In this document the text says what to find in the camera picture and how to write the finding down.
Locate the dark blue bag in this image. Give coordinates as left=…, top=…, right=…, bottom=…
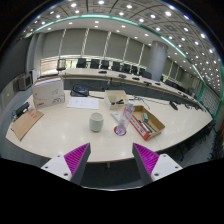
left=70, top=85, right=90, bottom=98

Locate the pale green ceramic cup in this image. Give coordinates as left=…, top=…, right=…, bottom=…
left=88, top=112, right=105, bottom=133

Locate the group of ceiling lights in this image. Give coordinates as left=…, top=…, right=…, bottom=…
left=23, top=0, right=221, bottom=88

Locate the white paper sheet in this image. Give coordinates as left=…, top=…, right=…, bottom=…
left=66, top=96, right=100, bottom=111

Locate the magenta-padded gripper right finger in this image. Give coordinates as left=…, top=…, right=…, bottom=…
left=131, top=142, right=184, bottom=186

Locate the flat round red coaster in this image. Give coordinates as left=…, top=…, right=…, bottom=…
left=113, top=125, right=128, bottom=137

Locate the open brown cardboard tray box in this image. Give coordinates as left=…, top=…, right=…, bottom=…
left=126, top=105, right=166, bottom=141

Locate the flat brown cardboard sheet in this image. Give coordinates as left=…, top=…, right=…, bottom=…
left=10, top=108, right=45, bottom=142

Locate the black device on table edge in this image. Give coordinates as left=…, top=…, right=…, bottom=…
left=13, top=101, right=31, bottom=118

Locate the row of black office chairs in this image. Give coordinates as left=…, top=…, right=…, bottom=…
left=75, top=57, right=153, bottom=80

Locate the clear plastic drink bottle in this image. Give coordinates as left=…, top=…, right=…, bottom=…
left=116, top=101, right=136, bottom=136

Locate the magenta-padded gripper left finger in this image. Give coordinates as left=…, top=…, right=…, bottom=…
left=40, top=142, right=92, bottom=186

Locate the large white cardboard box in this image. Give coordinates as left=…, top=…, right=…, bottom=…
left=31, top=77, right=66, bottom=109

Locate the small open white box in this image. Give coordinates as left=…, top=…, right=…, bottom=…
left=103, top=89, right=130, bottom=111

